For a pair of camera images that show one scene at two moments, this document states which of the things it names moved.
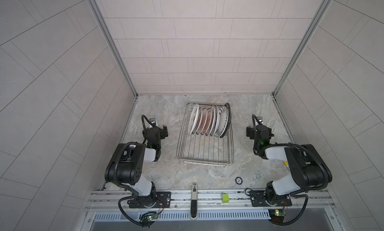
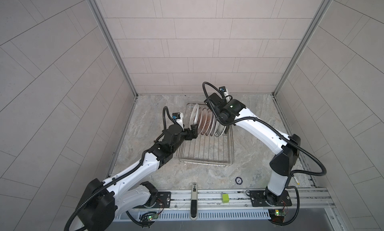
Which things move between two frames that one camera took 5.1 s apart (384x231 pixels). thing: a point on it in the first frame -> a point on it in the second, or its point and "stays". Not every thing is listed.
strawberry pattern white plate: [193, 119] stays
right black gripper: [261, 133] -> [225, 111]
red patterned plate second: [203, 121] stays
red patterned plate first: [199, 118] stays
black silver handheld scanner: [194, 205] stays
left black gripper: [160, 133] -> [193, 133]
